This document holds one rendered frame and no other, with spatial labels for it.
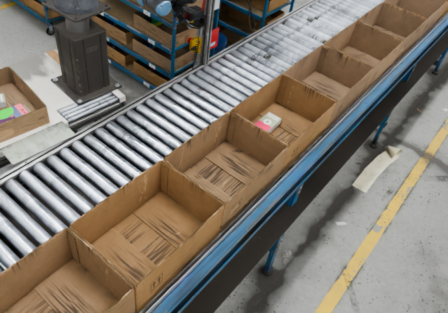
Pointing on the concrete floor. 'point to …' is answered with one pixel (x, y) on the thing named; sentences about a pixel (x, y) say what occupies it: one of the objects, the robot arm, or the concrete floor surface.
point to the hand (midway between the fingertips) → (199, 26)
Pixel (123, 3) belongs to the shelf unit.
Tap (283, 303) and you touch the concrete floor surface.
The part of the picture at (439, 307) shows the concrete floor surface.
